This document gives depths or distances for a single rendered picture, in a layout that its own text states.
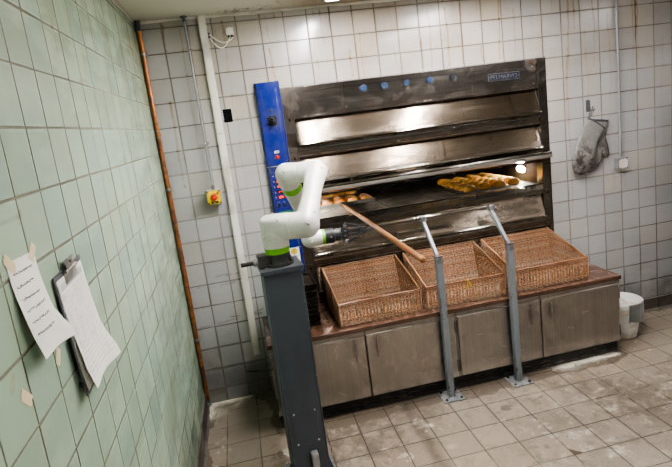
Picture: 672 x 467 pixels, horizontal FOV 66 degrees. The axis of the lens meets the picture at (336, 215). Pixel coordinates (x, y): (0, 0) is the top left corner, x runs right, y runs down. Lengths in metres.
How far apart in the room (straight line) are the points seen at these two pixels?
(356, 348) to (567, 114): 2.33
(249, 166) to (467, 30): 1.78
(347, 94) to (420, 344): 1.73
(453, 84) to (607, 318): 1.94
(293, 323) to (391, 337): 0.96
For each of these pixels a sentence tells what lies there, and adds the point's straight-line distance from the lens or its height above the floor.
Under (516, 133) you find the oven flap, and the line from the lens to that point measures 4.11.
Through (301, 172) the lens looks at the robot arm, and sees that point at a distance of 2.78.
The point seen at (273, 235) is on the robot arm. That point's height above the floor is 1.36.
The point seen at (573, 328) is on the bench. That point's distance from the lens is 3.97.
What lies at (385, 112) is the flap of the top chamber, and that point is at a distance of 3.72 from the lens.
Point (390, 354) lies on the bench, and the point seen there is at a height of 0.36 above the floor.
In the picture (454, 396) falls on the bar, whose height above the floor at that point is 0.01.
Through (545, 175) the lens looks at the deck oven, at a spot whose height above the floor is 1.24.
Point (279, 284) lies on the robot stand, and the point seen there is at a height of 1.12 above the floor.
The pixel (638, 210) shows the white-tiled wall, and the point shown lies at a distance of 4.77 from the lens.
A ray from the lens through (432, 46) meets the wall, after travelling 3.84.
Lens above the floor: 1.87
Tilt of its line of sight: 11 degrees down
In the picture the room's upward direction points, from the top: 7 degrees counter-clockwise
